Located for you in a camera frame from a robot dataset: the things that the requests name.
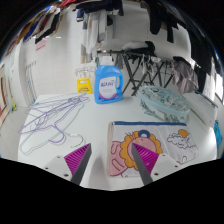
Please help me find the pale blue round peg hanger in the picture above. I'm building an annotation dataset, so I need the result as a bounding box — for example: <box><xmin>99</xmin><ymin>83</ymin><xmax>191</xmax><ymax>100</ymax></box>
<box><xmin>137</xmin><ymin>85</ymin><xmax>191</xmax><ymax>124</ymax></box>

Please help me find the yellow sign board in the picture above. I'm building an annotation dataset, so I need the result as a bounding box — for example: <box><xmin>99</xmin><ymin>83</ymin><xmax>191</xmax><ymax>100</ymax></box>
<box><xmin>76</xmin><ymin>77</ymin><xmax>93</xmax><ymax>95</ymax></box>

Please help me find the grey garment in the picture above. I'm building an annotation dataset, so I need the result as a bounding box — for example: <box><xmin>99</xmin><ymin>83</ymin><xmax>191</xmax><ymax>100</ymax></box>
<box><xmin>172</xmin><ymin>56</ymin><xmax>200</xmax><ymax>94</ymax></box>

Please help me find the white pillow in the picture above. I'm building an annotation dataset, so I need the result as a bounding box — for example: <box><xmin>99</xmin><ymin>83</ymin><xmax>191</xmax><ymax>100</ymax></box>
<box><xmin>183</xmin><ymin>91</ymin><xmax>218</xmax><ymax>129</ymax></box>

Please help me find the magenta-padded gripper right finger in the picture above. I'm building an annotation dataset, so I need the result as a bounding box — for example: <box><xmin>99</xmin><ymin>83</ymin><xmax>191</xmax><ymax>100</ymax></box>
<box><xmin>130</xmin><ymin>143</ymin><xmax>181</xmax><ymax>186</ymax></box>

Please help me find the blue bucket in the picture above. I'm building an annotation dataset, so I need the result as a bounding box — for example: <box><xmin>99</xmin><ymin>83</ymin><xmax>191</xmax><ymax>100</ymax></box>
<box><xmin>213</xmin><ymin>119</ymin><xmax>224</xmax><ymax>148</ymax></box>

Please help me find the white folded bedding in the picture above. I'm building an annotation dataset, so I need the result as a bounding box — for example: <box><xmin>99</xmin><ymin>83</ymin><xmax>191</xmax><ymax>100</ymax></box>
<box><xmin>121</xmin><ymin>40</ymin><xmax>149</xmax><ymax>52</ymax></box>

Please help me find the blue detergent bottle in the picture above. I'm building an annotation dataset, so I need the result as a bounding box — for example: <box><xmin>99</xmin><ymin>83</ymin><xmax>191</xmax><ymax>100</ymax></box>
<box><xmin>93</xmin><ymin>55</ymin><xmax>125</xmax><ymax>105</ymax></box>

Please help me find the cartoon print towel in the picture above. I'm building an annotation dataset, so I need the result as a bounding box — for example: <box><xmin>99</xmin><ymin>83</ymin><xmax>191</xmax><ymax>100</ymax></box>
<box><xmin>106</xmin><ymin>120</ymin><xmax>200</xmax><ymax>178</ymax></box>

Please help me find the dark wire hanger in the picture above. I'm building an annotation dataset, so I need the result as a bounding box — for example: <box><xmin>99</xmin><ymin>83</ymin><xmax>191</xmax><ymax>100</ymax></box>
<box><xmin>194</xmin><ymin>89</ymin><xmax>220</xmax><ymax>108</ymax></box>

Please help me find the hanging clothes row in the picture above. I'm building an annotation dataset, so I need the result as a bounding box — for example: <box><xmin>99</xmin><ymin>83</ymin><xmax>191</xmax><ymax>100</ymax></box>
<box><xmin>6</xmin><ymin>0</ymin><xmax>221</xmax><ymax>88</ymax></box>

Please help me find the black folding drying rack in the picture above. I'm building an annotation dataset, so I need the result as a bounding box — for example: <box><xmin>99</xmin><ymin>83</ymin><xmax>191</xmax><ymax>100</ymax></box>
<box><xmin>96</xmin><ymin>49</ymin><xmax>178</xmax><ymax>97</ymax></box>

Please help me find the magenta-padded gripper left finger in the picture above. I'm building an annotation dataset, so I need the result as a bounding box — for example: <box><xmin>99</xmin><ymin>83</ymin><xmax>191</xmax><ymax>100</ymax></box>
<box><xmin>43</xmin><ymin>143</ymin><xmax>93</xmax><ymax>186</ymax></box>

